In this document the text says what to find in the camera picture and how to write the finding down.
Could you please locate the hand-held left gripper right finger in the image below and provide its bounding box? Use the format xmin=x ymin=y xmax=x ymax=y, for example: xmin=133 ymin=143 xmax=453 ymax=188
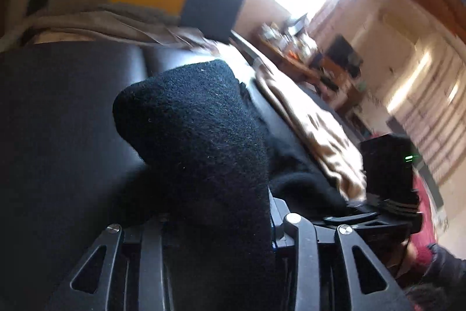
xmin=269 ymin=187 xmax=412 ymax=311

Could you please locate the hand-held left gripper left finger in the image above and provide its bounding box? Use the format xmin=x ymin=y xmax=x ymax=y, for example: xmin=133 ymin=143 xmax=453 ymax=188
xmin=47 ymin=214 xmax=172 ymax=311

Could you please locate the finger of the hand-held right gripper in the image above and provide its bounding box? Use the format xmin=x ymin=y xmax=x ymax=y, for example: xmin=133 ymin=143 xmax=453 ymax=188
xmin=323 ymin=211 xmax=379 ymax=224

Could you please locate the black knit sweater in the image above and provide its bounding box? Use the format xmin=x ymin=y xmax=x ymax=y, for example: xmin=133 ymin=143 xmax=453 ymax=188
xmin=109 ymin=59 xmax=350 ymax=311

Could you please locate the person's right forearm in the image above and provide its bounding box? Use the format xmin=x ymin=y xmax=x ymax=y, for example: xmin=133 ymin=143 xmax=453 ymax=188
xmin=386 ymin=238 xmax=466 ymax=297

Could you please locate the pink ruffled bed blanket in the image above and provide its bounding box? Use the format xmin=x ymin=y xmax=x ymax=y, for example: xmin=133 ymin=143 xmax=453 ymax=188
xmin=411 ymin=176 xmax=448 ymax=249

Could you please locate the beige knit sweater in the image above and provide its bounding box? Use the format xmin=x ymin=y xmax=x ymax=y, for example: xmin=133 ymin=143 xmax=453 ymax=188
xmin=255 ymin=71 xmax=368 ymax=202

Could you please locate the beige patterned curtain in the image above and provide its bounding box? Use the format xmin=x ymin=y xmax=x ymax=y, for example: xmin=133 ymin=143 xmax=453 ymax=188
xmin=386 ymin=38 xmax=466 ymax=184

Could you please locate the dark fuzzy cloth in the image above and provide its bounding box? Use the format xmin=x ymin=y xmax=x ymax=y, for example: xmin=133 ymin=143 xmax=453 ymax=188
xmin=404 ymin=282 xmax=443 ymax=311

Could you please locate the black monitor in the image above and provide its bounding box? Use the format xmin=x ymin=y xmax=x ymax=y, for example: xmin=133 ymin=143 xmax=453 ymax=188
xmin=326 ymin=36 xmax=363 ymax=73

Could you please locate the wooden desk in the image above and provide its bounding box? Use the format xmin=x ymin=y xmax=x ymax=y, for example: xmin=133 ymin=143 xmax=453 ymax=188
xmin=255 ymin=23 xmax=328 ymax=78

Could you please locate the grey cloth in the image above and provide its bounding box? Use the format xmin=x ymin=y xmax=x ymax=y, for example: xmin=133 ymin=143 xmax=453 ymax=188
xmin=22 ymin=3 xmax=204 ymax=49

